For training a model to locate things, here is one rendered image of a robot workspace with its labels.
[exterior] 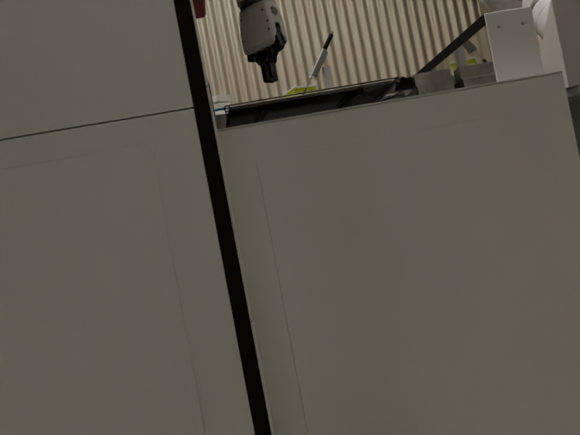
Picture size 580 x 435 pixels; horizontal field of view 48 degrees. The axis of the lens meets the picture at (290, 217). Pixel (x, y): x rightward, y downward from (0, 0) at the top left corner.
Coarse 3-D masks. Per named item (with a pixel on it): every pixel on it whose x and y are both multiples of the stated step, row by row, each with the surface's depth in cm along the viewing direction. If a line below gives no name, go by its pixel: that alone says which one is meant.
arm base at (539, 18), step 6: (540, 0) 160; (546, 0) 158; (534, 6) 161; (540, 6) 159; (546, 6) 157; (534, 12) 161; (540, 12) 159; (546, 12) 157; (534, 18) 161; (540, 18) 158; (546, 18) 156; (534, 24) 162; (540, 24) 159; (540, 30) 159; (540, 36) 161
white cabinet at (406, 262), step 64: (256, 128) 110; (320, 128) 112; (384, 128) 113; (448, 128) 114; (512, 128) 115; (256, 192) 110; (320, 192) 111; (384, 192) 112; (448, 192) 113; (512, 192) 114; (576, 192) 116; (256, 256) 110; (320, 256) 110; (384, 256) 111; (448, 256) 113; (512, 256) 114; (576, 256) 115; (256, 320) 109; (320, 320) 110; (384, 320) 111; (448, 320) 112; (512, 320) 113; (576, 320) 114; (320, 384) 109; (384, 384) 111; (448, 384) 112; (512, 384) 113; (576, 384) 114
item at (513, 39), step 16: (496, 16) 122; (512, 16) 122; (528, 16) 123; (496, 32) 122; (512, 32) 122; (528, 32) 123; (496, 48) 122; (512, 48) 122; (528, 48) 122; (496, 64) 122; (512, 64) 122; (528, 64) 122
